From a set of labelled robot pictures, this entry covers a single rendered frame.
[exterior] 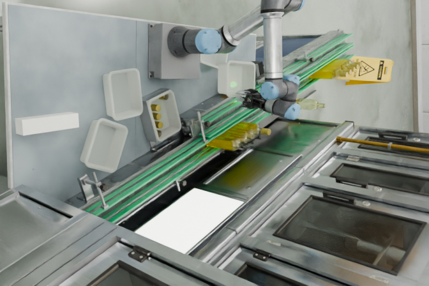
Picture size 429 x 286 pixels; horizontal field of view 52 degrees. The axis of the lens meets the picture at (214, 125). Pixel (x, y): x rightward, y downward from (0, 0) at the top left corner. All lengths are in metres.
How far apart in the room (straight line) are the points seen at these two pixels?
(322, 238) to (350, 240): 0.11
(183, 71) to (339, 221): 1.04
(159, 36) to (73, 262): 1.21
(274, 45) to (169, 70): 0.59
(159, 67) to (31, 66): 0.60
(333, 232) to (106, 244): 0.91
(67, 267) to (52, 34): 1.00
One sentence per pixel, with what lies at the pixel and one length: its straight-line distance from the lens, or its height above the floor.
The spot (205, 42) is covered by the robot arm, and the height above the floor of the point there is 1.08.
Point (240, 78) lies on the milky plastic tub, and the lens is 2.27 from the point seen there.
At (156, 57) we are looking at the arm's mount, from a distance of 2.17.
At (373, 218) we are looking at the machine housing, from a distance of 1.90.
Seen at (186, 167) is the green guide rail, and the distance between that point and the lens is 2.20.
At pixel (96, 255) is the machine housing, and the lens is 1.34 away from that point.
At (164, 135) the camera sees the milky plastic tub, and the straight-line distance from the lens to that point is 2.23.
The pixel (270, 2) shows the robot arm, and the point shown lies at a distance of 1.83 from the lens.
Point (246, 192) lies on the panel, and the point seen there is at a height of 1.26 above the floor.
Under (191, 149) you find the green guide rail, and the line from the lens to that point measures 2.20.
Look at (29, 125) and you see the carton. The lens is 1.84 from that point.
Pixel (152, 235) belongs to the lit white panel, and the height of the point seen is 1.09.
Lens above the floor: 2.45
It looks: 41 degrees down
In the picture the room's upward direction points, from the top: 98 degrees clockwise
